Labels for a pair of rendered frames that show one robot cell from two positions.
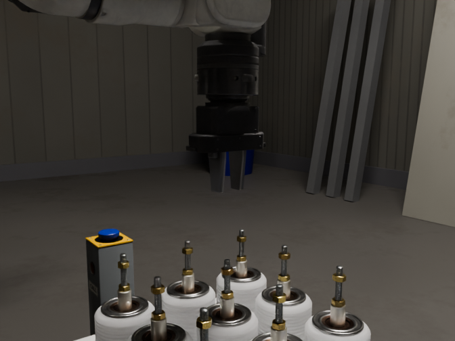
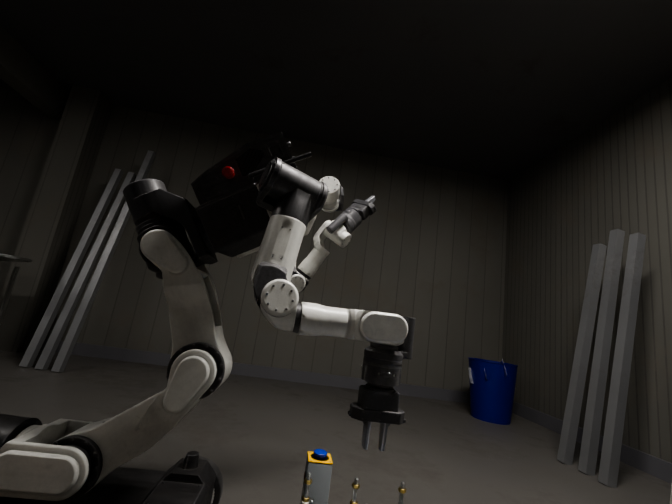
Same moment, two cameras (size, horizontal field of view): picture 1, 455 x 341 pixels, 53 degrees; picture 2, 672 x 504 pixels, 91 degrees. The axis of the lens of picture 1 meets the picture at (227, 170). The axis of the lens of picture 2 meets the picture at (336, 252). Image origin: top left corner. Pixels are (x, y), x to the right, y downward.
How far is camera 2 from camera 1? 0.32 m
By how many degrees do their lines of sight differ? 36
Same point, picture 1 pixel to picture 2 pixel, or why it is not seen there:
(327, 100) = (577, 373)
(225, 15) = (371, 337)
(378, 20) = (626, 310)
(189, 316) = not seen: outside the picture
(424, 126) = not seen: outside the picture
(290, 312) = not seen: outside the picture
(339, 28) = (588, 312)
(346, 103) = (596, 380)
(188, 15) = (350, 334)
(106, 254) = (313, 468)
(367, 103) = (619, 384)
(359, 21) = (606, 308)
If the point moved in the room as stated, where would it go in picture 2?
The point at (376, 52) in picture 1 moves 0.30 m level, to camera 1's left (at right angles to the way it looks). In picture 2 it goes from (625, 338) to (567, 331)
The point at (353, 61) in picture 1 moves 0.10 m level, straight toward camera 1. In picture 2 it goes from (603, 343) to (601, 342)
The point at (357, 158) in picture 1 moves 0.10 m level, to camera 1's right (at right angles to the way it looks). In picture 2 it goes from (611, 439) to (633, 444)
